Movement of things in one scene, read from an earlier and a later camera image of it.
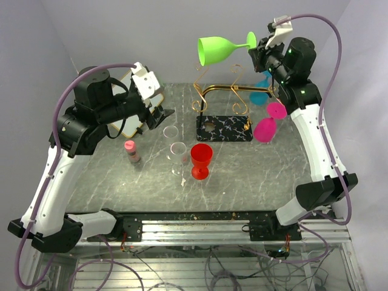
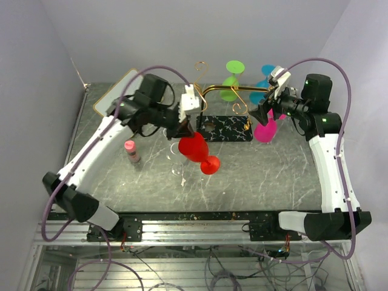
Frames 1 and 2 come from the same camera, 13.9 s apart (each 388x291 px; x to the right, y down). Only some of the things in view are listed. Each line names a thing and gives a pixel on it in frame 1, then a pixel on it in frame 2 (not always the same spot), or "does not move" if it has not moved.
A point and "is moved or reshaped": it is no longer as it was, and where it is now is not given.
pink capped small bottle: x=131 y=148 does not move
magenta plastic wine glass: x=265 y=130 does not move
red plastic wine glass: x=201 y=154 is moved or reshaped
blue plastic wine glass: x=259 y=97 does not move
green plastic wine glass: x=214 y=50 -> x=234 y=67
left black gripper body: x=131 y=107 -> x=174 y=130
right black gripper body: x=270 y=59 -> x=285 y=104
